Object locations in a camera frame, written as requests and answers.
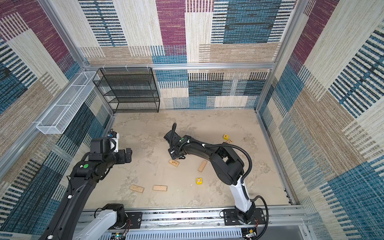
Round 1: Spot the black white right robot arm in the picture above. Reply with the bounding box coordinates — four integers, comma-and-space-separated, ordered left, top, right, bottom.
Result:
164, 130, 256, 224

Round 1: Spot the yellow target cube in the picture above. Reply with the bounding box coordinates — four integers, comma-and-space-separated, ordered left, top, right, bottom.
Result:
196, 178, 203, 185

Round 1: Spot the black wire mesh shelf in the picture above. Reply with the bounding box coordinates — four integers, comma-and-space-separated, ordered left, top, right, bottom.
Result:
93, 67, 161, 114

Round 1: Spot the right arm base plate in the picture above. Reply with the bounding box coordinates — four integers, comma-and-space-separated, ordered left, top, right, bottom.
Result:
220, 208, 266, 226

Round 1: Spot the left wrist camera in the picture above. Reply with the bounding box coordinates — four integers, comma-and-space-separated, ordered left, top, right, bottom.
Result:
107, 129, 120, 153

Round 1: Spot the aluminium mounting rail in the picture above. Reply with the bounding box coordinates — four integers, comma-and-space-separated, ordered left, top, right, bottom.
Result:
74, 204, 310, 240

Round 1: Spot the white wire mesh basket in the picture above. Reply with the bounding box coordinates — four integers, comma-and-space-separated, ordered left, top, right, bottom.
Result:
37, 72, 96, 135

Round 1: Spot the printed wood block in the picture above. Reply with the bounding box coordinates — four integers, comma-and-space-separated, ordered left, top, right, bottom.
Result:
169, 160, 180, 167
130, 185, 145, 193

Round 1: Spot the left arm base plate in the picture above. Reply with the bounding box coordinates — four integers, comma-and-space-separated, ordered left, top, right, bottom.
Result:
123, 212, 143, 230

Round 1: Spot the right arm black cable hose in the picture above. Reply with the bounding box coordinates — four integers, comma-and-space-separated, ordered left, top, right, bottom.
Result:
170, 122, 270, 238

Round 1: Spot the plain wood block front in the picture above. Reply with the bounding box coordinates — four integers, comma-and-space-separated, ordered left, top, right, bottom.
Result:
153, 185, 168, 192

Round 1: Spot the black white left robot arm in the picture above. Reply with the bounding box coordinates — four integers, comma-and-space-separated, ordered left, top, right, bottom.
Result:
40, 130, 132, 240

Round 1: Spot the plain wood block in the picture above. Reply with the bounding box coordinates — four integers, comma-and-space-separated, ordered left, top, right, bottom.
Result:
153, 185, 168, 192
198, 160, 208, 173

